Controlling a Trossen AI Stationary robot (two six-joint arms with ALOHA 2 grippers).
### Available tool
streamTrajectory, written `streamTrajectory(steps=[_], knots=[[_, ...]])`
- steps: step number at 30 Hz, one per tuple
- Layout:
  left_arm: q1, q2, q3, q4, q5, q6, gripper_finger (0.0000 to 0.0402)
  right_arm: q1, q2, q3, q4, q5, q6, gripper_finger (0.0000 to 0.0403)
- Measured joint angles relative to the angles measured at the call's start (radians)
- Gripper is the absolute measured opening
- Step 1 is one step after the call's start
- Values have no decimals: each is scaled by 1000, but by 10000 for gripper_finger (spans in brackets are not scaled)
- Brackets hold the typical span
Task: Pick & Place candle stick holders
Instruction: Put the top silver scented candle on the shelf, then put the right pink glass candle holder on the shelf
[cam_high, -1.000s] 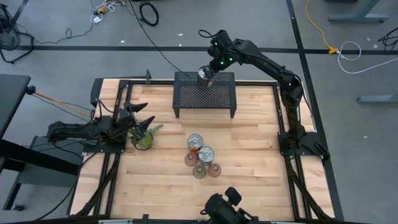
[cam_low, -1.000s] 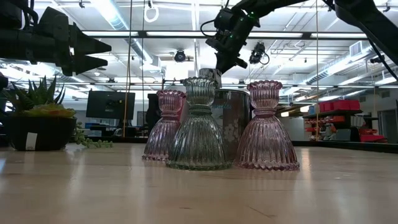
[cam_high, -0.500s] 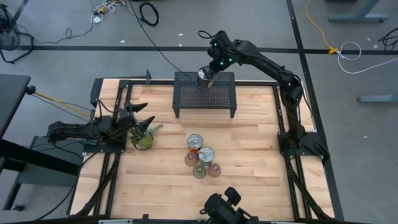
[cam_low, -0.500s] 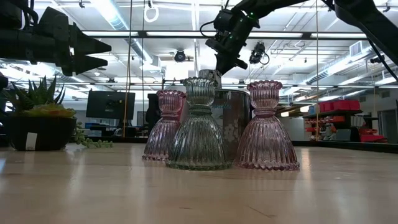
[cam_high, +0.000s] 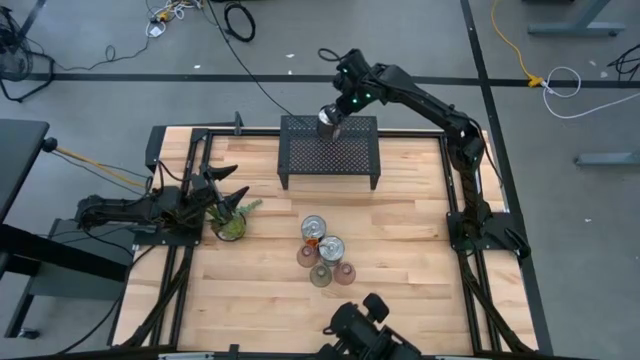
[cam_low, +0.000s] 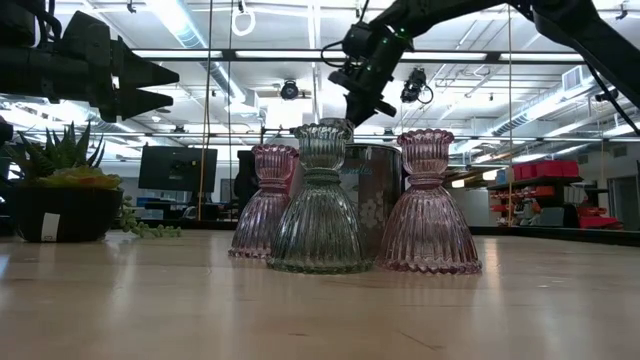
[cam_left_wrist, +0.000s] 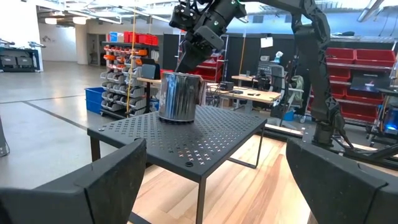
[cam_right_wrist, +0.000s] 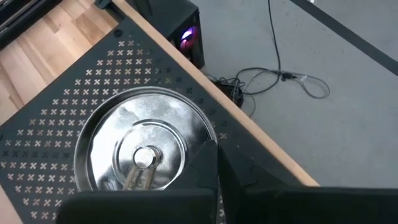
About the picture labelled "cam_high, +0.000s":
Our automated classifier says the potted succulent plant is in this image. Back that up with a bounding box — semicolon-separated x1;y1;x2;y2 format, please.
205;198;264;244

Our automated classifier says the long black floor cable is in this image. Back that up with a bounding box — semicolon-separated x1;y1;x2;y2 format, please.
205;0;307;124

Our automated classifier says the grey table foot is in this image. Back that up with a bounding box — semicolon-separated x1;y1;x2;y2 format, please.
573;151;640;167

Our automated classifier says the thin black floor cable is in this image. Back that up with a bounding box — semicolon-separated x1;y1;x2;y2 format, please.
53;35;152;73

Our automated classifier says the orange cable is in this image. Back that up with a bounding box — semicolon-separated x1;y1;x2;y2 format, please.
53;144;152;190

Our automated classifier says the green ribbed glass candle holder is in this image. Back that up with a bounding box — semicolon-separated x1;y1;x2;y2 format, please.
308;263;334;289

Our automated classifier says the yellow extension cable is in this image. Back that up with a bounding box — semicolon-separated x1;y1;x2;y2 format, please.
490;0;545;89

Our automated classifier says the black desk base frame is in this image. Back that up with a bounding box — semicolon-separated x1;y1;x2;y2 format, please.
0;217;137;341

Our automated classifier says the white floor cable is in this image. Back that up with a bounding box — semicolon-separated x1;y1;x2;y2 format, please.
541;65;640;121

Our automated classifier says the silver tin can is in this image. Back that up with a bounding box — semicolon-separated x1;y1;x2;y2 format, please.
316;103;345;145
317;235;347;268

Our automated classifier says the coiled black cable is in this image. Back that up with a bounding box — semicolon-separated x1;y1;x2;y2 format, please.
223;1;257;43

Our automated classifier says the orange label tin can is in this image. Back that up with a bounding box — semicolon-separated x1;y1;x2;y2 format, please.
300;214;328;250

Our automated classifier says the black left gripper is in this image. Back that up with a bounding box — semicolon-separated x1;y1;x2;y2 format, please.
182;163;250;222

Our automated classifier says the black perforated metal shelf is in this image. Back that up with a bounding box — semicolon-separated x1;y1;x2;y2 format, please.
277;114;382;192

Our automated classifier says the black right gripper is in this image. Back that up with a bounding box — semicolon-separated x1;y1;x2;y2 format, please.
327;89;364;144

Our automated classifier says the black wire floor fan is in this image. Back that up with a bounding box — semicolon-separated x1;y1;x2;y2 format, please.
0;5;57;104

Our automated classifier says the black aluminium table frame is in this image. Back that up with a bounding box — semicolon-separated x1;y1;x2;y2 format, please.
112;112;554;360

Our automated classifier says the white cable bundle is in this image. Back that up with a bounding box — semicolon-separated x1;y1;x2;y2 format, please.
144;0;204;39

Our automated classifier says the grey table leg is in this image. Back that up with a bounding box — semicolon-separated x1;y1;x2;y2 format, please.
522;0;627;38

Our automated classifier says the black desk top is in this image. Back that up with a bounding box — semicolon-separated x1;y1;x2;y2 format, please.
0;118;51;222

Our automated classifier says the black cable bundle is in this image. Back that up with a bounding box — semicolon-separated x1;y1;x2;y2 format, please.
606;42;640;82

